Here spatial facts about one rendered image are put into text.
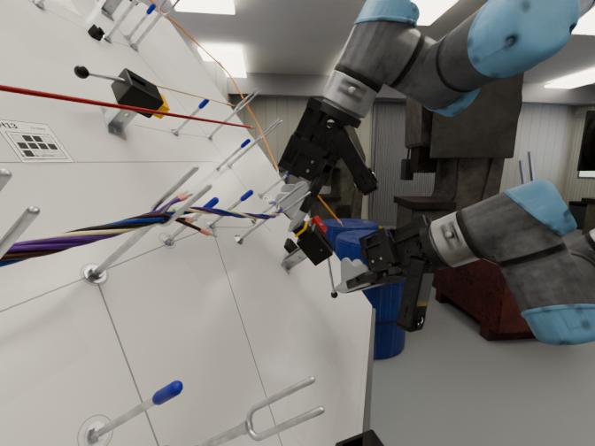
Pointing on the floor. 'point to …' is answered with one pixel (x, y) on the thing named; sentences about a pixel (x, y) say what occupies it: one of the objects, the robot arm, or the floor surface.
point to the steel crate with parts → (483, 298)
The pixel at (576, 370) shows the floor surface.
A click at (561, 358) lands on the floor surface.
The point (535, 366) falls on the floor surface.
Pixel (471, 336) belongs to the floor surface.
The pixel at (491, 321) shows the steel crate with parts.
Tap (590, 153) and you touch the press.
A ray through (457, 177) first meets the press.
